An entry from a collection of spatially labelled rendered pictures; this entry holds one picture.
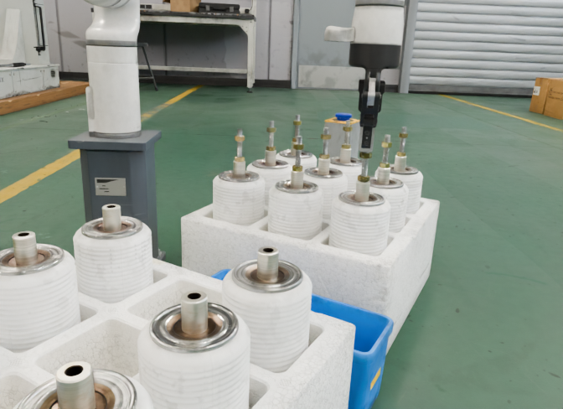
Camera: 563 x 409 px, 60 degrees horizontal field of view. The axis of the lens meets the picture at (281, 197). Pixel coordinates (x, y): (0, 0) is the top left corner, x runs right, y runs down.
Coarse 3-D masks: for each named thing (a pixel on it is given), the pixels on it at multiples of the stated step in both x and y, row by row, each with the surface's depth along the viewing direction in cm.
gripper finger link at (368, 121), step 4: (364, 116) 72; (368, 116) 72; (372, 116) 72; (364, 120) 72; (368, 120) 72; (372, 120) 72; (364, 124) 73; (368, 124) 72; (372, 124) 72; (364, 128) 74; (368, 128) 74; (364, 132) 74; (368, 132) 74; (364, 136) 75; (368, 136) 74; (364, 140) 75; (368, 140) 75; (364, 144) 75; (368, 144) 75
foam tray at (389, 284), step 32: (192, 224) 88; (224, 224) 86; (256, 224) 87; (416, 224) 90; (192, 256) 90; (224, 256) 86; (256, 256) 83; (288, 256) 80; (320, 256) 77; (352, 256) 75; (384, 256) 75; (416, 256) 90; (320, 288) 78; (352, 288) 75; (384, 288) 73; (416, 288) 97
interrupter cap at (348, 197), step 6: (348, 192) 82; (354, 192) 82; (372, 192) 82; (342, 198) 78; (348, 198) 79; (354, 198) 80; (372, 198) 80; (378, 198) 79; (384, 198) 79; (354, 204) 76; (360, 204) 76; (366, 204) 76; (372, 204) 76; (378, 204) 76
